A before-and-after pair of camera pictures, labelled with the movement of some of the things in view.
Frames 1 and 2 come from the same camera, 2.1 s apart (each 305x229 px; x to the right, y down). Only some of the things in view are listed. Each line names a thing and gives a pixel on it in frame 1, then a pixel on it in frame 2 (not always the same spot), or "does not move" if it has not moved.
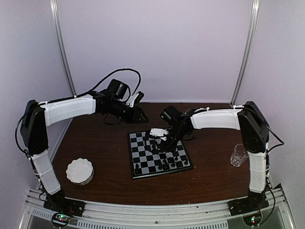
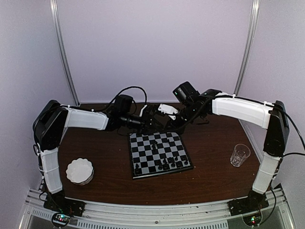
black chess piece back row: [179, 164] does not move
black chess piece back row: [166, 166] does not move
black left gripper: [136, 115] to [146, 124]
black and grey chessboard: [144, 164] does not move
